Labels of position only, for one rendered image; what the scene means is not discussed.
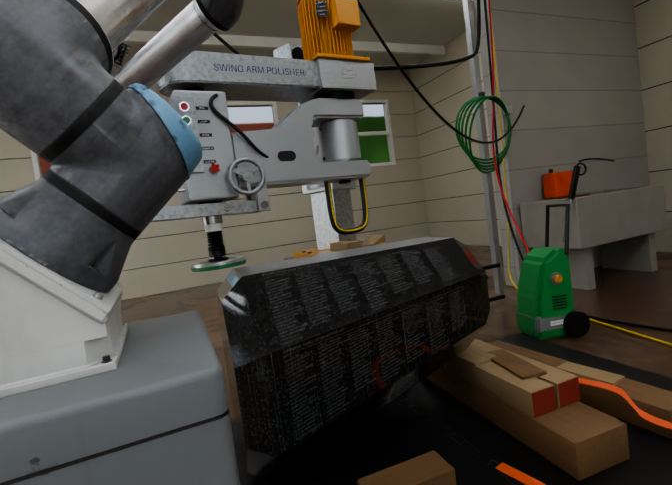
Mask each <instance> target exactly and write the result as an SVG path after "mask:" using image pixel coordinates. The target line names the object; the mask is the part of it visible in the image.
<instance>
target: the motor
mask: <svg viewBox="0 0 672 485"><path fill-rule="evenodd" d="M297 4H298V7H297V11H298V19H299V26H300V34H301V41H302V49H303V56H304V60H314V61H316V60H317V59H318V58H324V59H335V60H347V61H358V62H369V61H370V57H367V56H364V57H360V56H354V55H353V47H352V39H351V32H354V31H355V30H357V29H358V28H359V27H360V26H361V24H360V16H359V8H358V1H357V0H297Z"/></svg>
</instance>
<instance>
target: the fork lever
mask: <svg viewBox="0 0 672 485"><path fill-rule="evenodd" d="M261 207H262V208H264V209H266V208H267V207H269V204H268V202H267V201H263V202H262V203H261ZM259 212H262V211H259V210H258V203H257V200H247V201H233V202H220V203H206V204H193V205H179V206H166V207H163V208H162V209H161V210H160V212H159V213H158V214H157V215H156V216H155V217H154V219H153V220H152V221H151V222H160V221H171V220H182V219H193V218H202V217H204V216H215V215H222V216H226V215H237V214H248V213H259Z"/></svg>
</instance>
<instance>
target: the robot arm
mask: <svg viewBox="0 0 672 485"><path fill-rule="evenodd" d="M164 1H165V0H0V129H1V130H3V131H4V132H6V133H7V134H8V135H10V136H11V137H13V138H14V139H16V140H17V141H18V142H20V143H21V144H23V145H24V146H26V147H27V148H28V149H30V150H31V151H33V152H34V153H36V154H37V155H38V156H40V157H41V158H43V159H44V160H46V161H47V162H49V163H50V164H51V165H52V166H51V167H50V168H49V169H48V170H47V171H46V172H45V173H44V174H43V175H42V176H41V177H40V178H39V179H38V180H37V181H35V182H34V183H32V184H29V185H27V186H25V187H23V188H21V189H19V190H17V191H14V192H12V193H10V194H8V195H6V196H4V197H2V198H0V239H2V240H3V241H5V242H6V243H7V244H9V245H10V246H12V247H13V248H15V249H16V250H18V251H19V252H21V253H23V254H24V255H26V256H27V257H29V258H31V259H32V260H34V261H36V262H37V263H39V264H41V265H42V266H44V267H46V268H48V269H49V270H51V271H53V272H55V273H57V274H59V275H61V276H63V277H65V278H67V279H69V280H71V281H73V282H75V283H77V284H79V285H81V286H84V287H86V288H89V289H91V290H94V291H97V292H101V293H108V292H109V291H110V290H111V289H112V288H113V287H114V286H115V284H116V283H117V282H118V280H119V277H120V274H121V272H122V269H123V266H124V263H125V261H126V258H127V255H128V252H129V249H130V247H131V245H132V243H133V242H134V241H135V239H136V238H137V237H138V236H139V235H140V234H141V233H142V231H143V230H144V229H145V228H146V227H147V226H148V224H149V223H150V222H151V221H152V220H153V219H154V217H155V216H156V215H157V214H158V213H159V212H160V210H161V209H162V208H163V207H164V206H165V205H166V203H167V202H168V201H169V200H170V199H171V198H172V197H173V195H174V194H175V193H176V192H177V191H178V190H179V188H180V187H181V186H182V185H183V184H184V183H185V181H187V180H188V179H189V178H190V176H191V173H192V172H193V171H194V169H195V168H196V167H197V165H198V164H199V162H200V161H201V159H202V147H201V144H200V142H199V140H198V138H197V136H196V135H195V133H194V132H193V130H192V129H191V128H190V126H189V125H188V124H187V123H186V122H185V121H184V120H183V119H182V117H181V116H180V115H179V114H178V113H177V111H176V110H175V109H174V108H173V107H171V106H170V105H169V104H168V103H167V102H166V101H165V100H164V99H163V98H162V97H160V96H159V95H158V94H157V93H155V92H154V91H152V90H151V89H149V88H150V87H151V86H152V85H154V84H155V83H156V82H157V81H158V80H160V79H161V78H162V77H163V76H164V75H166V74H167V73H168V72H169V71H170V70H171V69H173V68H174V67H175V66H176V65H177V64H179V63H180V62H181V61H182V60H183V59H185V58H186V57H187V56H188V55H189V54H190V53H192V52H193V51H194V50H195V49H196V48H198V47H199V46H200V45H201V44H202V43H204V42H205V41H206V40H207V39H208V38H209V37H211V36H212V35H213V34H214V33H215V32H217V31H222V32H227V31H228V30H230V29H231V28H232V27H233V26H234V25H235V24H236V23H237V21H238V20H239V18H240V16H241V13H242V10H243V6H244V1H245V0H193V1H192V2H191V3H190V4H189V5H188V6H187V7H186V8H185V9H184V10H183V11H181V12H180V13H179V14H178V15H177V16H176V17H175V18H174V19H173V20H172V21H171V22H170V23H169V24H167V25H166V26H165V27H164V28H163V29H162V30H161V31H160V32H159V33H158V34H157V35H156V36H155V37H153V38H152V39H151V40H150V41H149V42H148V43H147V44H146V45H145V46H144V47H143V48H142V49H141V50H140V51H138V52H137V53H136V54H135V55H134V56H133V57H132V58H131V59H130V60H129V61H128V62H127V63H126V64H124V65H122V64H121V63H123V58H124V57H125V54H128V51H129V49H127V47H130V46H128V45H126V44H124V43H122V42H123V41H124V40H125V39H127V40H129V39H130V36H129V35H130V34H131V33H132V32H133V31H134V30H135V29H136V28H137V27H138V26H139V25H141V24H142V23H143V22H144V21H145V20H146V19H147V18H148V17H149V16H150V15H151V14H152V13H153V12H154V11H155V10H156V9H157V8H158V7H159V6H160V5H161V4H162V3H163V2H164ZM130 48H131V47H130ZM116 60H117V61H120V63H118V62H116ZM114 63H116V64H118V65H121V66H122V67H121V68H120V69H119V70H118V69H117V68H116V67H115V66H113V65H114ZM111 71H115V72H116V73H115V74H114V75H113V76H111V75H110V73H111Z"/></svg>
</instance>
